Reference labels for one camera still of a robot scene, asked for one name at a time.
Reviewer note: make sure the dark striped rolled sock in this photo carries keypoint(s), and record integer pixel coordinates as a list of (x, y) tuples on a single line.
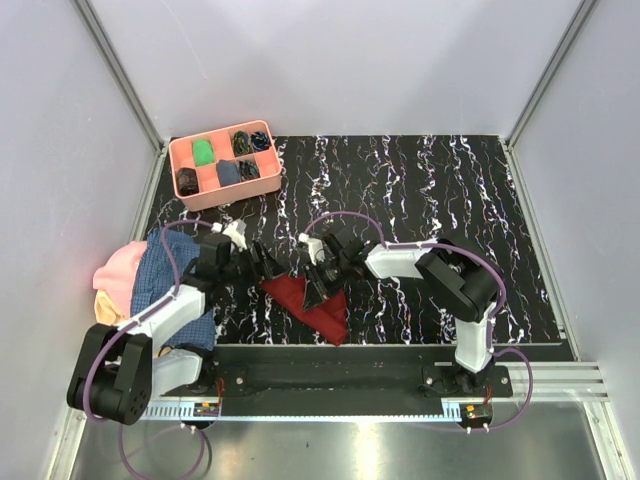
[(248, 170)]

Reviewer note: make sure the blue checkered cloth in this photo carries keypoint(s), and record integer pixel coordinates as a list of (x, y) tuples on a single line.
[(154, 278)]

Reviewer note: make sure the peach orange cloth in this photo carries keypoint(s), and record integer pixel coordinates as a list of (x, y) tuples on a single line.
[(106, 311)]

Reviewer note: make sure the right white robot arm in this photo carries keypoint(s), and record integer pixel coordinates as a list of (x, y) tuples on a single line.
[(466, 285)]

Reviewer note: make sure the dark red cloth napkin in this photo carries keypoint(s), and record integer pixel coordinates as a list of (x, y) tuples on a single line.
[(329, 319)]

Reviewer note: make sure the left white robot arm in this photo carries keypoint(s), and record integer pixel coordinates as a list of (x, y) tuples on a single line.
[(120, 369)]

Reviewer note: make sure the grey blue rolled sock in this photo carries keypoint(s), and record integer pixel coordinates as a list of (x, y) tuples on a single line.
[(227, 173)]

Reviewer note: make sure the dark brown rolled sock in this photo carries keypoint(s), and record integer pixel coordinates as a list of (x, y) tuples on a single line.
[(187, 182)]

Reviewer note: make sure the green rolled sock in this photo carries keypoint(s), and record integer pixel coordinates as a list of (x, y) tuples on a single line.
[(203, 152)]

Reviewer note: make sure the yellow patterned dark sock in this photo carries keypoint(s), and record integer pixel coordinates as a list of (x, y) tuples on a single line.
[(241, 144)]

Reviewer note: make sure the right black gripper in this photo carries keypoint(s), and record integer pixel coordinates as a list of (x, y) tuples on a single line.
[(316, 288)]

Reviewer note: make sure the pink cloth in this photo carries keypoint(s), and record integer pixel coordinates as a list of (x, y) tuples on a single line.
[(117, 276)]

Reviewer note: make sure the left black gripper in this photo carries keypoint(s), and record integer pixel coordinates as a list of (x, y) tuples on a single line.
[(269, 265)]

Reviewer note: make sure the pink divided organizer tray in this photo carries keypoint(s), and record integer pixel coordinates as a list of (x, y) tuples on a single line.
[(211, 194)]

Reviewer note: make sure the blue patterned dark sock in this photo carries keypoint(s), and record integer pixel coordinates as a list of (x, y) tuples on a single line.
[(260, 141)]

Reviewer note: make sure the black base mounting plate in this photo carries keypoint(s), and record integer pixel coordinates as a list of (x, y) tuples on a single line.
[(248, 368)]

